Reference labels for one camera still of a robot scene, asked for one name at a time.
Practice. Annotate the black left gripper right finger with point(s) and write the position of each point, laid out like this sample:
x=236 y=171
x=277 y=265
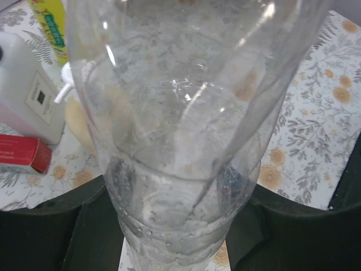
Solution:
x=274 y=233

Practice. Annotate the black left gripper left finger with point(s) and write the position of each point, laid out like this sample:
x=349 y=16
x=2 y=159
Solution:
x=78 y=230

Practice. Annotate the clear plastic bottle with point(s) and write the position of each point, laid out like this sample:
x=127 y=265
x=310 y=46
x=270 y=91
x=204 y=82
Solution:
x=181 y=99

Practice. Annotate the beige pump lotion bottle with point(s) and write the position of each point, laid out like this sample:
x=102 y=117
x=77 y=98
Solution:
x=75 y=117

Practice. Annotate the white bottle black cap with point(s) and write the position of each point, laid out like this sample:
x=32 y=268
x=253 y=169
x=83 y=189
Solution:
x=28 y=93

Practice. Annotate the yellow-green tube bottle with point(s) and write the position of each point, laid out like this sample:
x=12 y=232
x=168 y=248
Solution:
x=51 y=16

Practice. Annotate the red toothpaste box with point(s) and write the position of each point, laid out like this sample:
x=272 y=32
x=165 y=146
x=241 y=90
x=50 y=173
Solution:
x=24 y=154

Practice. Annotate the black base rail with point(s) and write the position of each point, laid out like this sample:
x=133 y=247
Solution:
x=347 y=192

